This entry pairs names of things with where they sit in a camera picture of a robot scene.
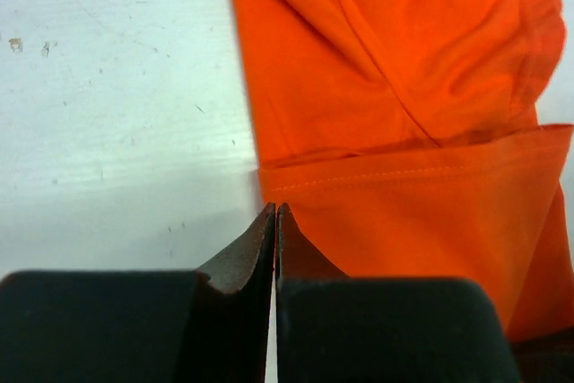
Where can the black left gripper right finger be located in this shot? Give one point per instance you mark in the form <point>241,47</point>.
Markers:
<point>334,328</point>

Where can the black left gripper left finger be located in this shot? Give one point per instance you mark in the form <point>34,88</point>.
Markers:
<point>208,324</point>

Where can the orange t shirt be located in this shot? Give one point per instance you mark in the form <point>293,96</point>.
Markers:
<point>403,135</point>

